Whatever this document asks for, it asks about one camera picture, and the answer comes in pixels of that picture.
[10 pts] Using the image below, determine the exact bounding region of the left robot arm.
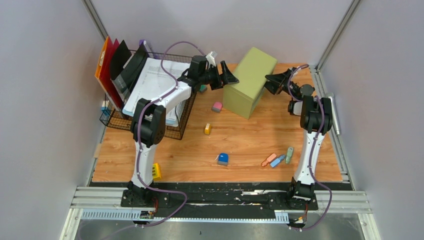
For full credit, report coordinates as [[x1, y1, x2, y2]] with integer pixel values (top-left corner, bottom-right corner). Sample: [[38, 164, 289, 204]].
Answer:
[[121, 55, 239, 207]]

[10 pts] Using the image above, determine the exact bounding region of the yellow eraser block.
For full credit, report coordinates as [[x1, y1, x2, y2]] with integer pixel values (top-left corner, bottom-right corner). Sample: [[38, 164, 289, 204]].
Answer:
[[204, 123, 212, 135]]

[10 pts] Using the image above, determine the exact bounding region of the black folder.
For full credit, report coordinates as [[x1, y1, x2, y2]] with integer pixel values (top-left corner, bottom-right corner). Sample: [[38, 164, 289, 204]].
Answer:
[[110, 39, 147, 102]]

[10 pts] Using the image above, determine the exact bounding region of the orange folder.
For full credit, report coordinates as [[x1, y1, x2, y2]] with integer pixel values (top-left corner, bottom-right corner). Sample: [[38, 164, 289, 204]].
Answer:
[[94, 36, 113, 98]]

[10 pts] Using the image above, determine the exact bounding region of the red folder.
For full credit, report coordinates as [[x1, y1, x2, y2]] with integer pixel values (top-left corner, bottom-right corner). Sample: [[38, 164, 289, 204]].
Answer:
[[108, 44, 124, 112]]

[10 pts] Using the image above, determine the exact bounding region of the blue clipboard with papers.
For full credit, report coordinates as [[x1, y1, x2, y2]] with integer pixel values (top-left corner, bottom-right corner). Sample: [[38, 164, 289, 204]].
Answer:
[[122, 57, 192, 127]]

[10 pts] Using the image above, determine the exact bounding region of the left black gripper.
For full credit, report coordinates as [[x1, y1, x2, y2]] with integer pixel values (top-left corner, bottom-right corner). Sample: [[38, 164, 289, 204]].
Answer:
[[200, 62, 240, 92]]

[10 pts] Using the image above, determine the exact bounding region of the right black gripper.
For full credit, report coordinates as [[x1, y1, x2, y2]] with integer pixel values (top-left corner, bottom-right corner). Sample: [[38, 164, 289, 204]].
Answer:
[[261, 69, 299, 100]]

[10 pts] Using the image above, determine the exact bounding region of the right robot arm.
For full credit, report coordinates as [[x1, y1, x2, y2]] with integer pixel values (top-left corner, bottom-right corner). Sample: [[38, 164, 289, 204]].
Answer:
[[264, 64, 333, 209]]

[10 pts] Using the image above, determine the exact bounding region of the blue highlighter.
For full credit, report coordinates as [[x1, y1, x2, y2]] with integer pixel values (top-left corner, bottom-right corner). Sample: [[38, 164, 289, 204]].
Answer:
[[269, 154, 286, 168]]

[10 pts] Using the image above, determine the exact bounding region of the pink eraser block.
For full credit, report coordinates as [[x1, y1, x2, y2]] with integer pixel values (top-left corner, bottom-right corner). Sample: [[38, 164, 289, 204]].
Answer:
[[211, 101, 223, 113]]

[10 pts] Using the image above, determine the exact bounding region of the green eraser block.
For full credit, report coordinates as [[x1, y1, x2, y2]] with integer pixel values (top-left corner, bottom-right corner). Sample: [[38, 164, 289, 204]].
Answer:
[[198, 85, 208, 93]]

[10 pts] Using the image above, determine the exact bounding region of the green drawer cabinet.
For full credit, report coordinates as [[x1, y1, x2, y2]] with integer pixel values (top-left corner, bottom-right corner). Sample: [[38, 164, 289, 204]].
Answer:
[[222, 47, 278, 119]]

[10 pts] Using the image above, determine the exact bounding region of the green highlighter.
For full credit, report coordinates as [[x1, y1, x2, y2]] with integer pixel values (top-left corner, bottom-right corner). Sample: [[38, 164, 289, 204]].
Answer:
[[285, 146, 294, 164]]

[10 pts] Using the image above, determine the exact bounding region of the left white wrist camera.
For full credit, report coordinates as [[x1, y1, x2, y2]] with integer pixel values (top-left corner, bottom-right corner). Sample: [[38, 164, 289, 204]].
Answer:
[[205, 51, 218, 67]]

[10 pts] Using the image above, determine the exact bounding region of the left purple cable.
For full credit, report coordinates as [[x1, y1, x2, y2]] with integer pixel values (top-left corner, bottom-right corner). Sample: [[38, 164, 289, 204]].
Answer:
[[134, 40, 206, 229]]

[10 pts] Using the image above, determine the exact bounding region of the orange highlighter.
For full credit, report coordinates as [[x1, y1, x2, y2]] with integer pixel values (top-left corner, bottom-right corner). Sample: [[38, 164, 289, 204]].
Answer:
[[261, 153, 277, 167]]

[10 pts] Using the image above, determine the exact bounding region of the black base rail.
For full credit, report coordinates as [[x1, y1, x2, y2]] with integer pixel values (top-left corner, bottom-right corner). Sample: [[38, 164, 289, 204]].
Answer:
[[93, 182, 329, 219]]

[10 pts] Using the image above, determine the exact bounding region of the blue white block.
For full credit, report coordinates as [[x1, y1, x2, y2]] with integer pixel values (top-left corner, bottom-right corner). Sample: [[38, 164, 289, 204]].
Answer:
[[100, 100, 111, 116]]

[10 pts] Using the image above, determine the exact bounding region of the yellow grid box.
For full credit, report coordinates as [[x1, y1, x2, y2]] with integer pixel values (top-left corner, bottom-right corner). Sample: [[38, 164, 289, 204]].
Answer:
[[152, 163, 162, 181]]

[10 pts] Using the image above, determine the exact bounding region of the blue stamp block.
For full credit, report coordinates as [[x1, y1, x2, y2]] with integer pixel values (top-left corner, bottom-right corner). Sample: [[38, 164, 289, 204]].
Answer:
[[217, 153, 229, 166]]

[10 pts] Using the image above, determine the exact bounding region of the black wire basket organizer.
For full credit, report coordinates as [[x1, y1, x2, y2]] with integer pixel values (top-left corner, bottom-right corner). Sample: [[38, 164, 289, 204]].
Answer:
[[99, 52, 197, 140]]

